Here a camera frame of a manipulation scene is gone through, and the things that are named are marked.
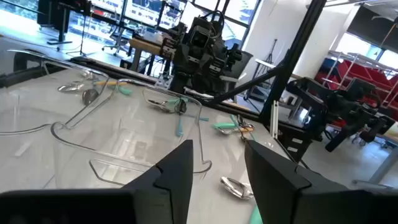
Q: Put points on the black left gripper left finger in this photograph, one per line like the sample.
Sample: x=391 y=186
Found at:
x=171 y=193

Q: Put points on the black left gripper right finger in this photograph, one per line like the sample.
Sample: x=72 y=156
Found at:
x=280 y=193

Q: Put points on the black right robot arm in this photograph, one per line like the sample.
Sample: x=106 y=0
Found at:
x=186 y=84

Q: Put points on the black background robot arm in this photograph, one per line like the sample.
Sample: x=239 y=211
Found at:
x=342 y=105

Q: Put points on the wooden table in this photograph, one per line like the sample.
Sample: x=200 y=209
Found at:
x=144 y=46

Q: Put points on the clear plastic bin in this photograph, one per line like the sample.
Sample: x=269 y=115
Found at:
x=93 y=146
x=31 y=102

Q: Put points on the grey desk leg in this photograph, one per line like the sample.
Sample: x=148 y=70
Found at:
x=385 y=165

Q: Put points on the office chair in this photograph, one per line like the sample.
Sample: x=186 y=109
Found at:
x=119 y=37

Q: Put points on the red storage cart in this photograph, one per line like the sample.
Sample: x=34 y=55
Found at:
x=367 y=74

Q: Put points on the black monitor stand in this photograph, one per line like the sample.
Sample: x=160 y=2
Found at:
x=62 y=18

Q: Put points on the black diagonal frame brace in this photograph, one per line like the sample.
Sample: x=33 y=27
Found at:
x=248 y=85

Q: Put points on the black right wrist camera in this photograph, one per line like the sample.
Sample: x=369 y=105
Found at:
x=201 y=39

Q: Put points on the black frame post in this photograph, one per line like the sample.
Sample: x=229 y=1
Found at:
x=292 y=56

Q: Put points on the aluminium extrusion post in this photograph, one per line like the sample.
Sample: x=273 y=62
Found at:
x=274 y=119

